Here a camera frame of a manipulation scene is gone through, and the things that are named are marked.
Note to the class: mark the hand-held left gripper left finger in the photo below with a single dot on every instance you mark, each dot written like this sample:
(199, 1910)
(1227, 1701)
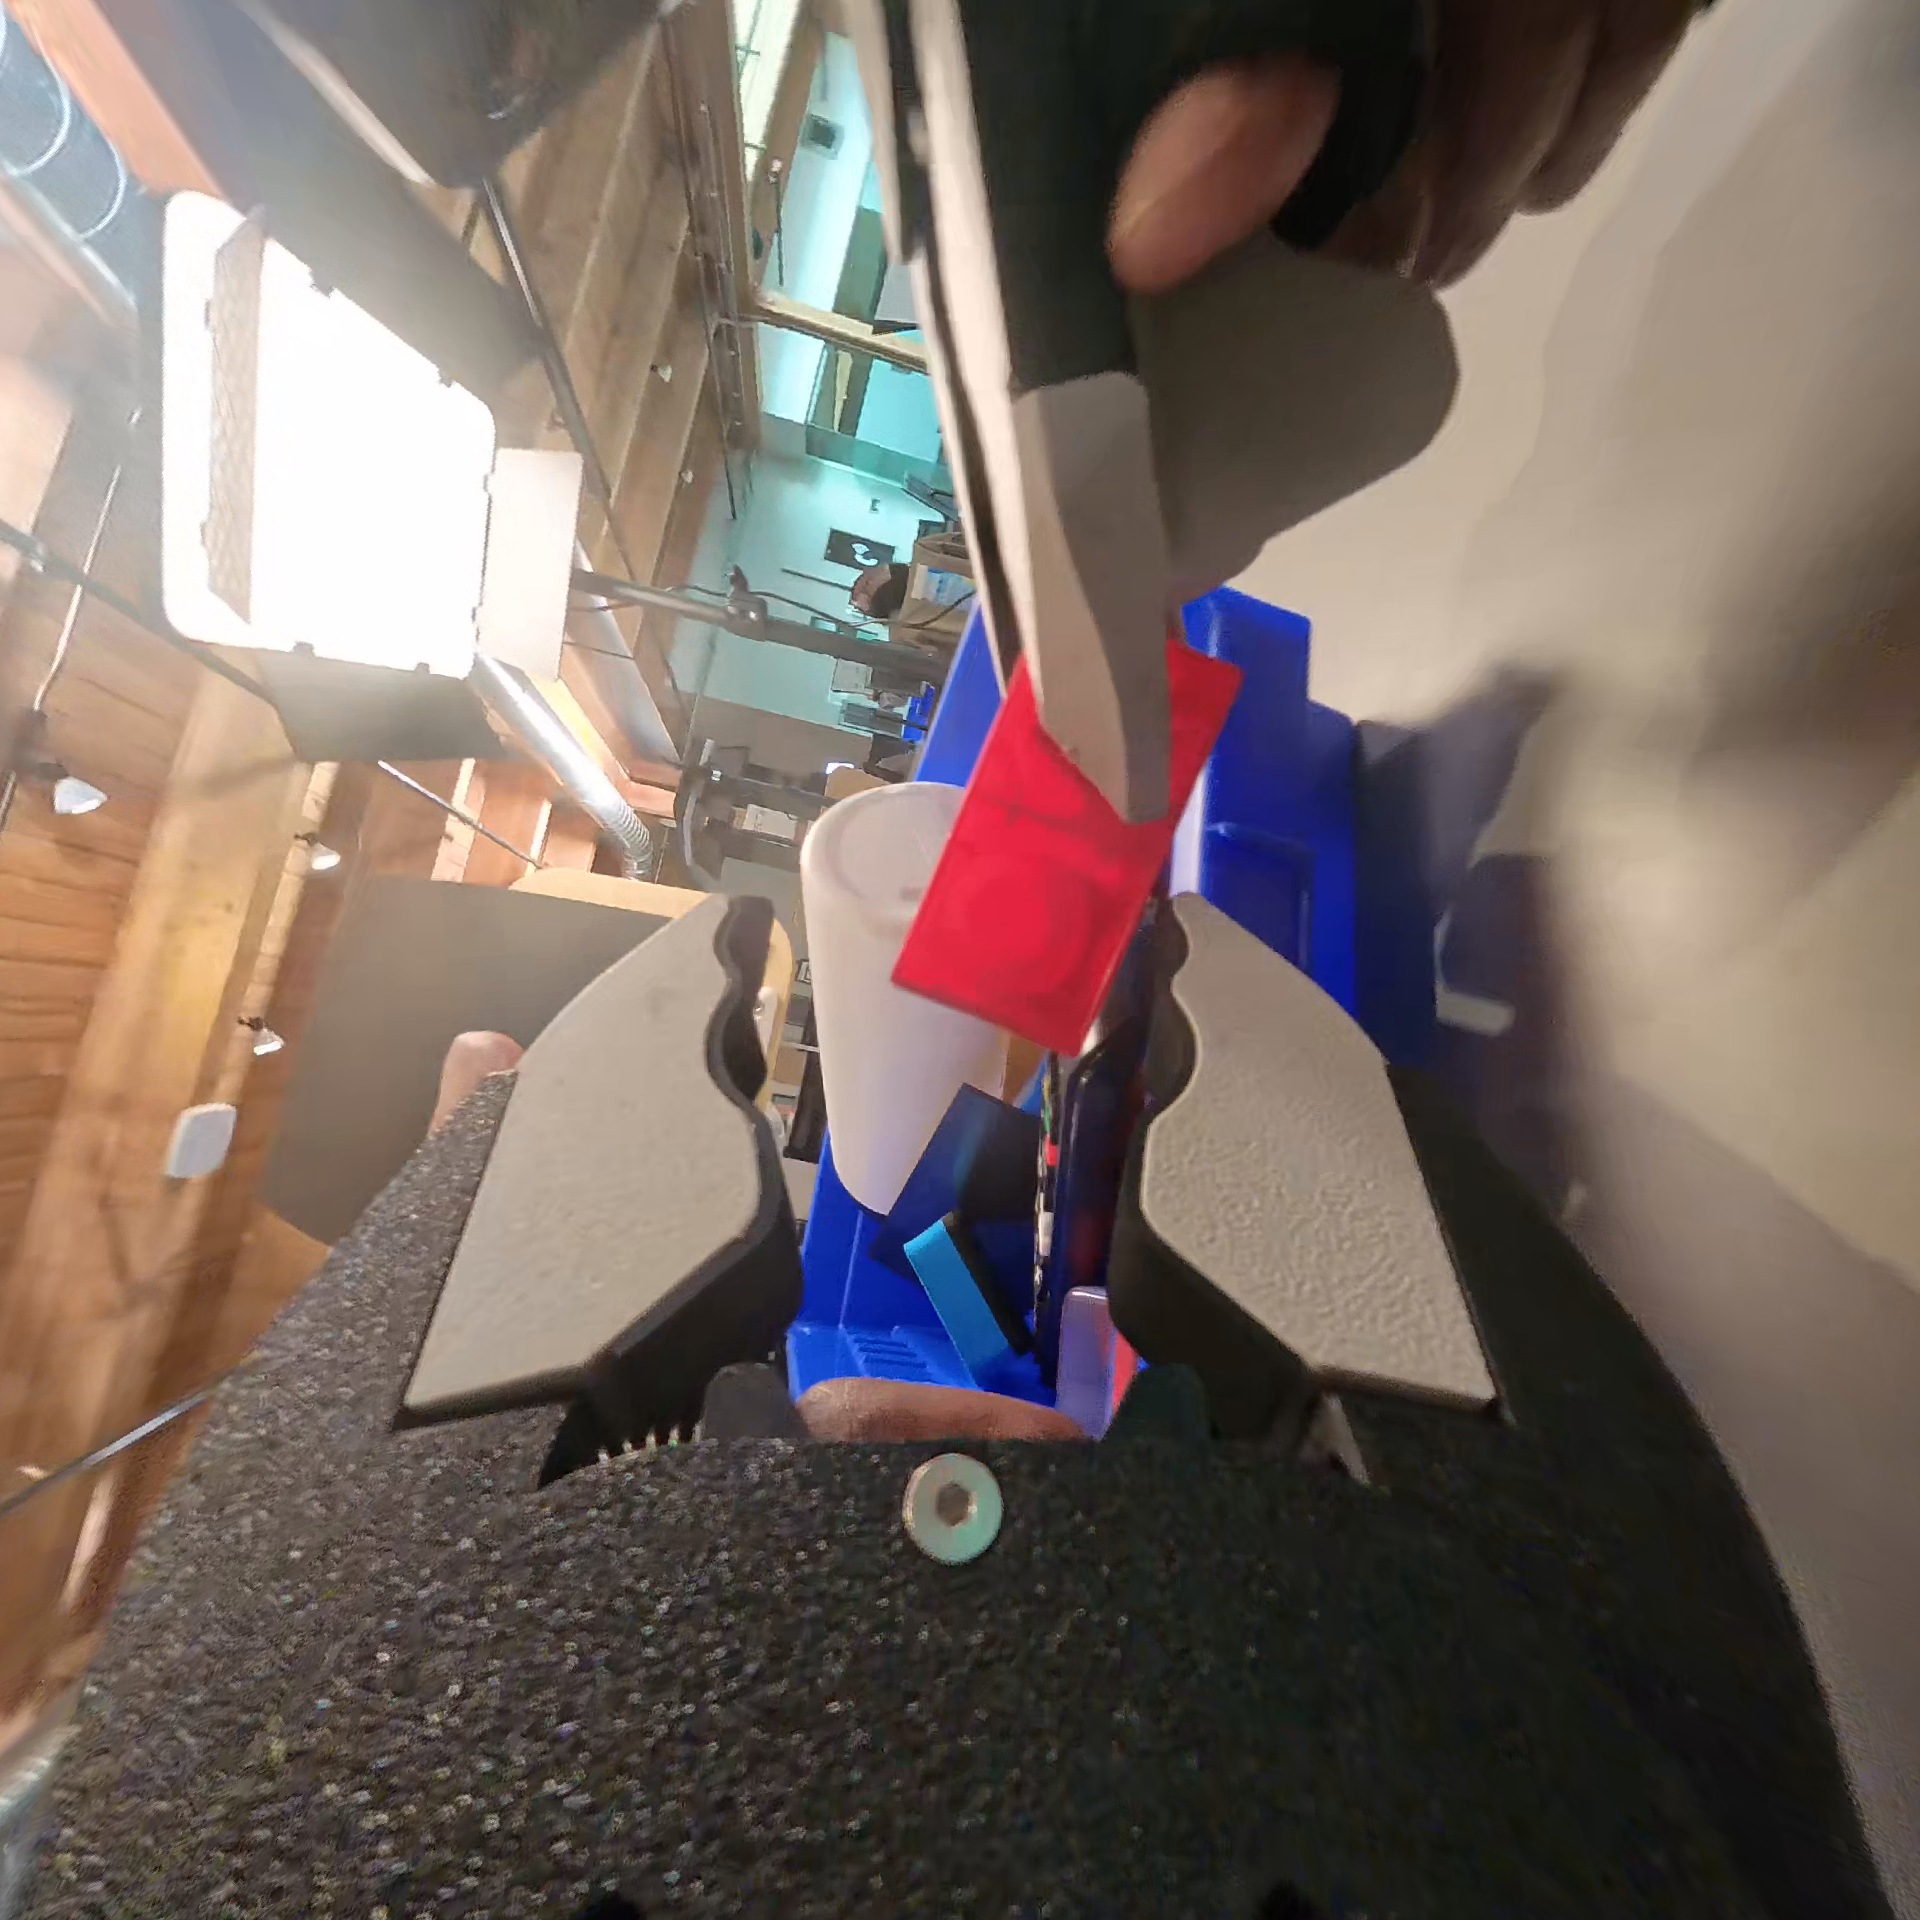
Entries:
(615, 1184)

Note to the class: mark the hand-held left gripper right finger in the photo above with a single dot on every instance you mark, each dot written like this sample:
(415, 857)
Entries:
(1304, 1201)

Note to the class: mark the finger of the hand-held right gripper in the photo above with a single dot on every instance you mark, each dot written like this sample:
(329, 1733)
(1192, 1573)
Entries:
(1304, 390)
(1095, 601)

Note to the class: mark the blue plastic bin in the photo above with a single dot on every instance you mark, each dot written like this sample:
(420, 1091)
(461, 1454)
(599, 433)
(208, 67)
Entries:
(1291, 901)

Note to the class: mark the red toy building block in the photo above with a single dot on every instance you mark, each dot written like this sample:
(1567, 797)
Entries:
(1034, 901)

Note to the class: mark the person's right hand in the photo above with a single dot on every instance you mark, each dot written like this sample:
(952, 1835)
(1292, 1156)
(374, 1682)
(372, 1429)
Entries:
(1215, 165)

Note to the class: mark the black board wooden rim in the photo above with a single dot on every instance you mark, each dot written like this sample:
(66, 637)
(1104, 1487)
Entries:
(494, 1021)

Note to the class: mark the black remote control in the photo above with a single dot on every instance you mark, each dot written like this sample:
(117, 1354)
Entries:
(1103, 1171)

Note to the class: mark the white plastic cup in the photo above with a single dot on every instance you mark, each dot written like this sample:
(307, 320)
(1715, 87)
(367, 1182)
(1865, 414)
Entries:
(885, 1021)

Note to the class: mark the blue translucent plastic piece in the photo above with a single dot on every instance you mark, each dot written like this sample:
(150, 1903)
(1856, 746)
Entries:
(975, 1155)

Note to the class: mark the light blue foam block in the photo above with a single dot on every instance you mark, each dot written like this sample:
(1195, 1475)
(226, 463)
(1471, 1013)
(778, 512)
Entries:
(968, 1290)

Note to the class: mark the ceiling spotlight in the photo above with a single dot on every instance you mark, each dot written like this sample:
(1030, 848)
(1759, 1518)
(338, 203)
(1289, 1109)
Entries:
(78, 795)

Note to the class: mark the LED light panel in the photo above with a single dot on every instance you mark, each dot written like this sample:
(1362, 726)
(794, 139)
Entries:
(330, 450)

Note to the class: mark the white wall sensor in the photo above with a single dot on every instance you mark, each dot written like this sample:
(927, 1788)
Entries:
(201, 1140)

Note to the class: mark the silver ceiling duct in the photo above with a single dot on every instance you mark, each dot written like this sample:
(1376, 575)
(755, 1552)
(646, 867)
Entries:
(570, 764)

